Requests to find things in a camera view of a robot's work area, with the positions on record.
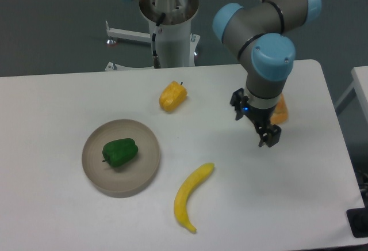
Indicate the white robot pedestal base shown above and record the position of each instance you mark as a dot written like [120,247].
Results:
[169,21]

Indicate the yellow banana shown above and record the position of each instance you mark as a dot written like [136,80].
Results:
[192,182]

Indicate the black device at edge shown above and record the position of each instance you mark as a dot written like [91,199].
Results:
[357,217]

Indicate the beige round plate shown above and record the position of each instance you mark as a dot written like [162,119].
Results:
[133,176]

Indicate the green bell pepper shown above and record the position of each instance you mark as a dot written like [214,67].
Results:
[120,151]

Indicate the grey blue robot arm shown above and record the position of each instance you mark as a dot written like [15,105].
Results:
[256,37]

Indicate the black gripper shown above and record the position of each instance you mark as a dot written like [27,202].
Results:
[259,111]

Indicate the yellow bell pepper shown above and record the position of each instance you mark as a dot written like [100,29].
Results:
[172,96]

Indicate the orange croissant pastry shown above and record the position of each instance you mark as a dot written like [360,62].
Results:
[280,114]

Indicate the white side table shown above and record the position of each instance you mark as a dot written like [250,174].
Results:
[357,88]

